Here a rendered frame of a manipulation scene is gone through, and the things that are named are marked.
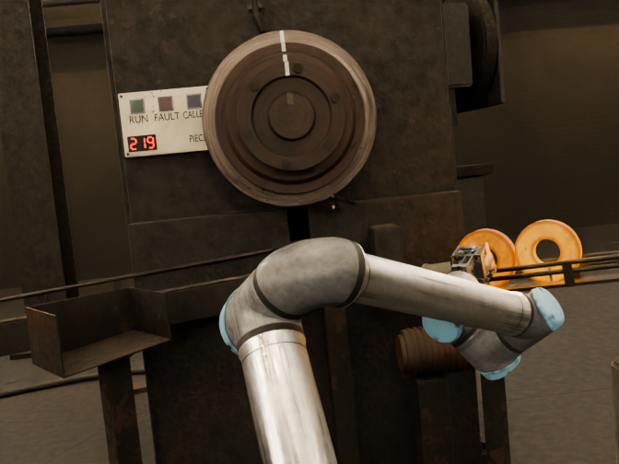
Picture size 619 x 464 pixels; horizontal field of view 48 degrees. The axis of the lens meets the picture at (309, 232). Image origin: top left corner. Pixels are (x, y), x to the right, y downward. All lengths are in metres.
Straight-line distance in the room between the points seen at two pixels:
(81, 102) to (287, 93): 6.54
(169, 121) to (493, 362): 1.11
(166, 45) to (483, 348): 1.21
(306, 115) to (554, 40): 7.16
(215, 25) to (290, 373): 1.24
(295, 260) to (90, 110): 7.20
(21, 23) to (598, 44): 6.47
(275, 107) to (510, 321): 0.81
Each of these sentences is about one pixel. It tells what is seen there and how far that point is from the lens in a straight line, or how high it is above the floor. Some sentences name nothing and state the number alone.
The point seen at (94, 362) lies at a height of 0.59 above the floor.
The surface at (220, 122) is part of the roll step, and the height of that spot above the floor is 1.12.
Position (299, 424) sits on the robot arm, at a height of 0.60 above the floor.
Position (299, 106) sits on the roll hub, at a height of 1.14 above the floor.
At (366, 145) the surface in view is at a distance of 1.92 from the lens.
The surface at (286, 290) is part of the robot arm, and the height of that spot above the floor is 0.79.
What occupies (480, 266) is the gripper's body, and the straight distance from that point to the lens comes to 1.69.
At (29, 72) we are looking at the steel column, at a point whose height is 1.73.
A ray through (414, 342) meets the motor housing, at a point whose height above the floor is 0.51.
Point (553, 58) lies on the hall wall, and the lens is 8.80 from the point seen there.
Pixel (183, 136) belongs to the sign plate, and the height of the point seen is 1.10.
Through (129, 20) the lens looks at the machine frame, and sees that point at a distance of 2.13.
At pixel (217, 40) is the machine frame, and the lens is 2.09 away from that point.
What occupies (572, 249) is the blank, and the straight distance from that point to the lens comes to 1.77.
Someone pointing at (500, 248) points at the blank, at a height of 0.73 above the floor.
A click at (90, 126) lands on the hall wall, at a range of 8.22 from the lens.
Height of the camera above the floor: 0.97
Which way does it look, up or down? 5 degrees down
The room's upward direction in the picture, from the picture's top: 6 degrees counter-clockwise
